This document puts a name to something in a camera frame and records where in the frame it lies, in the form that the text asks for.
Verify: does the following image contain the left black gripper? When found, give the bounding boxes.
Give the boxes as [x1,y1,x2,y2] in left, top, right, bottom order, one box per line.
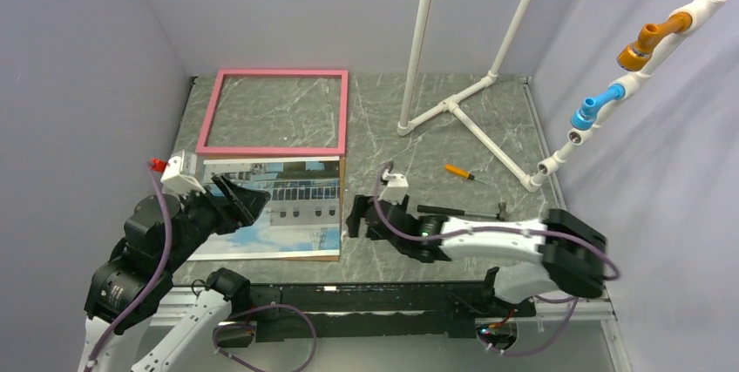
[160,171,271,271]

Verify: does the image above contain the brown backing board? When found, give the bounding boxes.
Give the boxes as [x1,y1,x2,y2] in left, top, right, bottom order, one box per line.
[196,155,348,262]

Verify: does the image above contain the building and sky photo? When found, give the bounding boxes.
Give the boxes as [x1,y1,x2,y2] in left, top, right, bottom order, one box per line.
[187,160,342,260]

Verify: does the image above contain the pink picture frame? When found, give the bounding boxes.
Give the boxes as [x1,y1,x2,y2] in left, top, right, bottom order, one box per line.
[195,68,349,158]

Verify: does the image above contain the orange handled screwdriver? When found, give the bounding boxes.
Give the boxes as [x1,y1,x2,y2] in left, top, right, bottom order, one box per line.
[444,164,476,181]

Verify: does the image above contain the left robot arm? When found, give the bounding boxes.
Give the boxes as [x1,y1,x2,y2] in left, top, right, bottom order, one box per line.
[78,175,270,371]

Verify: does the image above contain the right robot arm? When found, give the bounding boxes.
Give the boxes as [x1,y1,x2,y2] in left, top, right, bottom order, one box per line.
[346,195,608,315]

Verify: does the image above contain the blue nozzle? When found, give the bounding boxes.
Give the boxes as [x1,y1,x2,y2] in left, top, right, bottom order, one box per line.
[570,84,626,131]

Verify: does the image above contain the orange nozzle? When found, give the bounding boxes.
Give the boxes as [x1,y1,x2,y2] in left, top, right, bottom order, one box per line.
[616,11,693,71]

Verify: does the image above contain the white PVC pipe stand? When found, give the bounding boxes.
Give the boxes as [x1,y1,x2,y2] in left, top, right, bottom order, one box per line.
[397,0,739,193]

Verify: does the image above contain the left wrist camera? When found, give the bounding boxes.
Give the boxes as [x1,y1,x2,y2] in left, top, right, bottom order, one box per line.
[148,151,206,196]

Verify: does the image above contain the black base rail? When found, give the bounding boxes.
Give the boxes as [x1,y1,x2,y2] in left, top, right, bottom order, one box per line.
[248,281,536,342]

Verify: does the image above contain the black handled hammer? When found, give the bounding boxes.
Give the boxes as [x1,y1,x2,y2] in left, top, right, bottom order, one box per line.
[417,202,510,222]

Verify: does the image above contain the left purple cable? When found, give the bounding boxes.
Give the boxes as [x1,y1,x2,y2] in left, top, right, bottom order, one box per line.
[83,164,319,372]

